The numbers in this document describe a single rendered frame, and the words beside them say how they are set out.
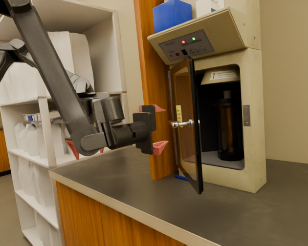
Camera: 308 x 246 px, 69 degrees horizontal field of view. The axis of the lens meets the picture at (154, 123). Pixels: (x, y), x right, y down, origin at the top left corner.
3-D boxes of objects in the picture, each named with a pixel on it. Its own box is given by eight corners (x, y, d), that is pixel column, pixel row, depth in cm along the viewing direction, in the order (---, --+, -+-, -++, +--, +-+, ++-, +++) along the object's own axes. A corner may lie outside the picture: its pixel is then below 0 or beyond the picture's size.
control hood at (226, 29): (168, 65, 91) (166, 40, 90) (249, 47, 68) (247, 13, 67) (148, 64, 83) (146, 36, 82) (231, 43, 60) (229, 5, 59)
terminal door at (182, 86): (179, 165, 95) (170, 69, 90) (202, 196, 65) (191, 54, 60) (177, 165, 95) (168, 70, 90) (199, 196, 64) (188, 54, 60)
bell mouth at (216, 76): (214, 84, 99) (213, 71, 98) (255, 79, 86) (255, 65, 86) (191, 86, 87) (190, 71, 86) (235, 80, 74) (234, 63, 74)
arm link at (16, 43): (22, 63, 101) (6, 44, 91) (32, 54, 103) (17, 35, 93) (90, 107, 86) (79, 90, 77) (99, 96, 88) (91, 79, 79)
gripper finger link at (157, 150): (174, 125, 66) (151, 131, 60) (176, 149, 67) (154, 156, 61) (157, 125, 71) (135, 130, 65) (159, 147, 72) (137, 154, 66)
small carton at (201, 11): (205, 24, 74) (204, 5, 73) (219, 19, 70) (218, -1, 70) (196, 21, 70) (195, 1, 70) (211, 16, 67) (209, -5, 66)
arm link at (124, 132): (103, 152, 56) (116, 149, 52) (97, 125, 56) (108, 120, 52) (125, 146, 61) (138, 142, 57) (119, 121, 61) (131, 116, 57)
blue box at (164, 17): (172, 37, 87) (170, 13, 86) (193, 30, 80) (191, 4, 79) (154, 34, 80) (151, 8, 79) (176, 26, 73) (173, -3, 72)
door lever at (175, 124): (184, 124, 75) (183, 116, 74) (191, 128, 65) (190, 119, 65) (167, 126, 74) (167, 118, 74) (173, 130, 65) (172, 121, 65)
